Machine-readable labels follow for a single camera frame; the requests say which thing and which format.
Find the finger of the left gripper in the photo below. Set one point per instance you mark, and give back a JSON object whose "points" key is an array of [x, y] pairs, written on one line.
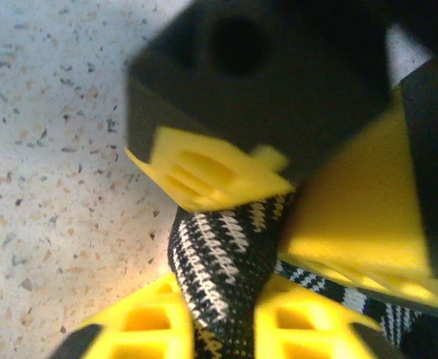
{"points": [[361, 209], [241, 112]]}

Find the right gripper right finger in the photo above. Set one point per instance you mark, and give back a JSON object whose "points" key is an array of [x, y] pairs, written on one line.
{"points": [[301, 329]]}

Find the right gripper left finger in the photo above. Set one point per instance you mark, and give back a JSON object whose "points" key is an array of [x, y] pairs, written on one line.
{"points": [[143, 325]]}

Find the black and white patterned sock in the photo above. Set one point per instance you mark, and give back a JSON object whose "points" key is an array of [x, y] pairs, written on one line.
{"points": [[218, 261]]}

